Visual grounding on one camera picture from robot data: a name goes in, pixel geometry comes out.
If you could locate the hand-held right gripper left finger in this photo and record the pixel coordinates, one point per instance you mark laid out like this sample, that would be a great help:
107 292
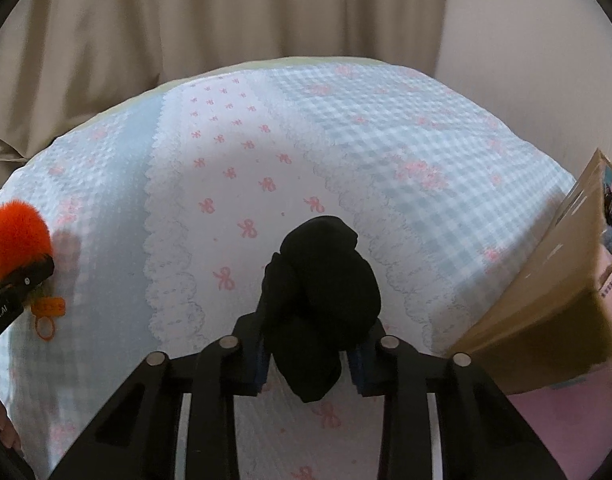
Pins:
260 376

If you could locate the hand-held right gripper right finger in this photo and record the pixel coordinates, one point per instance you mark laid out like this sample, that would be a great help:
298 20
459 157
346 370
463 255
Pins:
358 366

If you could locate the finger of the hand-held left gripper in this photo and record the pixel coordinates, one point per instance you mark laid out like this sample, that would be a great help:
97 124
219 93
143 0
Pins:
33 275

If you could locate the black sock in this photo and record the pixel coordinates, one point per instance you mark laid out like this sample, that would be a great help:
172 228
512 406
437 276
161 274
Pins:
326 285

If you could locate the pink printed cardboard box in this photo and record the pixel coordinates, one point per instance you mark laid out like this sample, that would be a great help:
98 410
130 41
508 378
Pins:
545 290

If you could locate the person's left hand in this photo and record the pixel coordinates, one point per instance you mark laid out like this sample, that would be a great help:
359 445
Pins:
3 425

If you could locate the pink printed mat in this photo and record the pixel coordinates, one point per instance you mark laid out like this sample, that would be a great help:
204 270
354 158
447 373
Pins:
565 415

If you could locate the wide beige curtain panel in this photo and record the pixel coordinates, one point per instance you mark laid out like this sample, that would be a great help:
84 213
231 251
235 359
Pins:
211 20

